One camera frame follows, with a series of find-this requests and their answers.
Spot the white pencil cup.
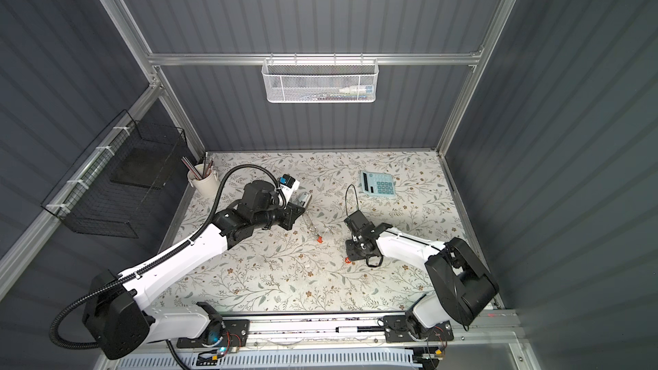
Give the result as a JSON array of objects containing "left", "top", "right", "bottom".
[{"left": 181, "top": 157, "right": 219, "bottom": 199}]

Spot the white wire mesh basket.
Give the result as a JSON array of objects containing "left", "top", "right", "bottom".
[{"left": 261, "top": 60, "right": 380, "bottom": 104}]

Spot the white perforated cable tray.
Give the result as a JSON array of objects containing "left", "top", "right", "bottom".
[{"left": 112, "top": 348, "right": 423, "bottom": 370}]

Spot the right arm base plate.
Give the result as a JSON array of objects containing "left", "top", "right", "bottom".
[{"left": 380, "top": 314, "right": 454, "bottom": 343}]

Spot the aluminium front rail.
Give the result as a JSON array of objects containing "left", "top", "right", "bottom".
[{"left": 112, "top": 311, "right": 520, "bottom": 349}]

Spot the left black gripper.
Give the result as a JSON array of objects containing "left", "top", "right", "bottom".
[{"left": 253, "top": 200, "right": 306, "bottom": 231}]

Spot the black wire mesh basket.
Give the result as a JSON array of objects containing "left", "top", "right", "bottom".
[{"left": 41, "top": 111, "right": 188, "bottom": 239}]

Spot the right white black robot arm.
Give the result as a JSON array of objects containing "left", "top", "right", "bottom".
[{"left": 344, "top": 211, "right": 500, "bottom": 338}]

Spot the light blue calculator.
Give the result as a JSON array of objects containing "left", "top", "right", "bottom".
[{"left": 360, "top": 171, "right": 396, "bottom": 199}]

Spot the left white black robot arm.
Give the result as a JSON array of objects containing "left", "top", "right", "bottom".
[{"left": 82, "top": 180, "right": 306, "bottom": 360}]

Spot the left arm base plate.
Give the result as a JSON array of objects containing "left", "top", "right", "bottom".
[{"left": 176, "top": 320, "right": 250, "bottom": 349}]

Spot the black corrugated cable hose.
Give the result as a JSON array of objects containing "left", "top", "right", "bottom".
[{"left": 48, "top": 163, "right": 283, "bottom": 350}]

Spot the white tube in basket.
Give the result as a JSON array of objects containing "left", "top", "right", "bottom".
[{"left": 330, "top": 85, "right": 375, "bottom": 99}]

